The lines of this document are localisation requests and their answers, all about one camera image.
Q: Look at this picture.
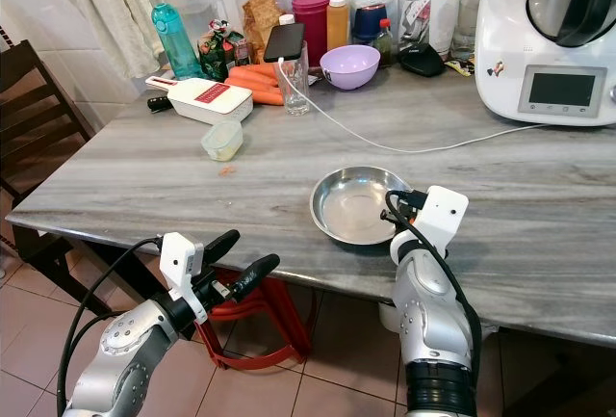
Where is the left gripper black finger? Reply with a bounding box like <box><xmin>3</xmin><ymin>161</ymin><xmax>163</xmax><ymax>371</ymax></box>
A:
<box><xmin>233</xmin><ymin>253</ymin><xmax>281</xmax><ymax>300</ymax></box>
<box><xmin>204</xmin><ymin>229</ymin><xmax>240</xmax><ymax>264</ymax></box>

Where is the round stainless steel plate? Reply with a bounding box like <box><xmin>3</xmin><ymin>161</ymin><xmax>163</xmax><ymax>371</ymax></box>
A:
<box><xmin>310</xmin><ymin>166</ymin><xmax>413</xmax><ymax>248</ymax></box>

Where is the red plastic stool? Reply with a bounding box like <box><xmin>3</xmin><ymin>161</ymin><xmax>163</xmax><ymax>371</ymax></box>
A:
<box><xmin>197</xmin><ymin>268</ymin><xmax>314</xmax><ymax>372</ymax></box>

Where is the dark wooden table leg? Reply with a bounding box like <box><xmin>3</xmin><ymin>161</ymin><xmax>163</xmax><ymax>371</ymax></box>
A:
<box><xmin>101</xmin><ymin>242</ymin><xmax>160</xmax><ymax>304</ymax></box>

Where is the white plastic storage box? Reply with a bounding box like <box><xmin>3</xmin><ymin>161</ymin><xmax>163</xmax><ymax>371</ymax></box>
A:
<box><xmin>378</xmin><ymin>301</ymin><xmax>397</xmax><ymax>333</ymax></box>

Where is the small clear lidded container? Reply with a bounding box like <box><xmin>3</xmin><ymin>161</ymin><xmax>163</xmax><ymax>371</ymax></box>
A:
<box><xmin>202</xmin><ymin>120</ymin><xmax>244</xmax><ymax>163</ymax></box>

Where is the white slicer box red label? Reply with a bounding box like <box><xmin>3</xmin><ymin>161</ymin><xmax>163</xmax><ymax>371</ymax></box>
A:
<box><xmin>144</xmin><ymin>75</ymin><xmax>254</xmax><ymax>126</ymax></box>

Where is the black pouch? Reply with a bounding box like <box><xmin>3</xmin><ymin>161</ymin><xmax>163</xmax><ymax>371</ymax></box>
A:
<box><xmin>398</xmin><ymin>43</ymin><xmax>448</xmax><ymax>78</ymax></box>

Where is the orange carrot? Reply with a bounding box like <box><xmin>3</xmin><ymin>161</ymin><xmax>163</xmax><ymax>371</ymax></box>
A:
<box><xmin>223</xmin><ymin>63</ymin><xmax>280</xmax><ymax>95</ymax></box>
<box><xmin>248</xmin><ymin>89</ymin><xmax>282</xmax><ymax>107</ymax></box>

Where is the purple plastic bowl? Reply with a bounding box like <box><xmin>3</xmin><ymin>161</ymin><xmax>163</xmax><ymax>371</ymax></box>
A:
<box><xmin>320</xmin><ymin>45</ymin><xmax>382</xmax><ymax>91</ymax></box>

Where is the clear drinking glass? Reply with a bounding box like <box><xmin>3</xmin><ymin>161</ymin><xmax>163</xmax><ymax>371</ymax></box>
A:
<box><xmin>274</xmin><ymin>46</ymin><xmax>310</xmax><ymax>116</ymax></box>

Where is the small red-cap sauce bottle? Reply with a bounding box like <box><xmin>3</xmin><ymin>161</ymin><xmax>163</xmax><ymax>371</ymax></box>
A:
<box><xmin>376</xmin><ymin>18</ymin><xmax>398</xmax><ymax>66</ymax></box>

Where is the clear glass utensil jar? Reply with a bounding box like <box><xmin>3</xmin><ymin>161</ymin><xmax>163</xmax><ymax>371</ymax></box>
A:
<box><xmin>398</xmin><ymin>0</ymin><xmax>471</xmax><ymax>57</ymax></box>

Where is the navy blue container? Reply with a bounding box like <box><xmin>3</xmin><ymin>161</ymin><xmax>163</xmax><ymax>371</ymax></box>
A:
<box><xmin>351</xmin><ymin>0</ymin><xmax>393</xmax><ymax>47</ymax></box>

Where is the flower print packet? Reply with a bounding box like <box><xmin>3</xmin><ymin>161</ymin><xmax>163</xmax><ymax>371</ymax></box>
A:
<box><xmin>197</xmin><ymin>20</ymin><xmax>247</xmax><ymax>82</ymax></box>

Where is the teal water bottle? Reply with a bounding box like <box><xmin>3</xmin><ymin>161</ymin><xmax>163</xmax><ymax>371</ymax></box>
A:
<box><xmin>151</xmin><ymin>3</ymin><xmax>202</xmax><ymax>80</ymax></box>

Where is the white kitchen cooking machine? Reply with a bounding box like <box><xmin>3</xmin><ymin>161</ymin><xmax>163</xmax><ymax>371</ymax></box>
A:
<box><xmin>475</xmin><ymin>0</ymin><xmax>616</xmax><ymax>128</ymax></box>

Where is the black smartphone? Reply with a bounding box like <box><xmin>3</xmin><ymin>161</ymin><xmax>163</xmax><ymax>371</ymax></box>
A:
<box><xmin>263</xmin><ymin>22</ymin><xmax>305</xmax><ymax>65</ymax></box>

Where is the maroon plastic container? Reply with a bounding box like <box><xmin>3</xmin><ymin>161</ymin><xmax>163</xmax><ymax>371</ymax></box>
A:
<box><xmin>292</xmin><ymin>0</ymin><xmax>334</xmax><ymax>65</ymax></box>

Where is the dark wooden slatted chair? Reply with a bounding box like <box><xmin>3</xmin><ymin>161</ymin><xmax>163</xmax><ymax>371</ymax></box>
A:
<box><xmin>0</xmin><ymin>39</ymin><xmax>99</xmax><ymax>314</ymax></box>

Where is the red-lid cracker jar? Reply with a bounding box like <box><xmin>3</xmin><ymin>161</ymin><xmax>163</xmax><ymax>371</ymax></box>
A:
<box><xmin>233</xmin><ymin>0</ymin><xmax>282</xmax><ymax>65</ymax></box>

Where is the clear plastic jug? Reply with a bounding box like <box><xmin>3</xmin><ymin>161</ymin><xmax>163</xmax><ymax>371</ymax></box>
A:
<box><xmin>162</xmin><ymin>0</ymin><xmax>220</xmax><ymax>44</ymax></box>

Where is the white hanging cloth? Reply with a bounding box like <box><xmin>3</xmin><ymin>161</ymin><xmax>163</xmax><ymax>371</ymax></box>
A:
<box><xmin>48</xmin><ymin>0</ymin><xmax>161</xmax><ymax>79</ymax></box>

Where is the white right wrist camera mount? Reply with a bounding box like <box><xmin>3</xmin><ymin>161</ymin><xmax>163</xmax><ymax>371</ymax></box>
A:
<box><xmin>416</xmin><ymin>186</ymin><xmax>470</xmax><ymax>252</ymax></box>

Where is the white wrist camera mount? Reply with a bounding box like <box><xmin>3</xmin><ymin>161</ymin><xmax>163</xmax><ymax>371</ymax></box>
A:
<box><xmin>416</xmin><ymin>186</ymin><xmax>470</xmax><ymax>252</ymax></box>
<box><xmin>159</xmin><ymin>232</ymin><xmax>206</xmax><ymax>326</ymax></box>

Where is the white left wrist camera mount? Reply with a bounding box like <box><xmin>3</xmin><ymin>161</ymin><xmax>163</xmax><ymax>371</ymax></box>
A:
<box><xmin>159</xmin><ymin>232</ymin><xmax>206</xmax><ymax>326</ymax></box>

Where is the white charging cable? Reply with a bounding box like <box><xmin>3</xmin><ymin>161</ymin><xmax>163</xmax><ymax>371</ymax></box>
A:
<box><xmin>281</xmin><ymin>59</ymin><xmax>545</xmax><ymax>155</ymax></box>

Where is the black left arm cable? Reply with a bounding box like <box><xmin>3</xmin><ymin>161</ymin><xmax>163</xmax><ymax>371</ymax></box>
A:
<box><xmin>56</xmin><ymin>236</ymin><xmax>165</xmax><ymax>417</ymax></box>

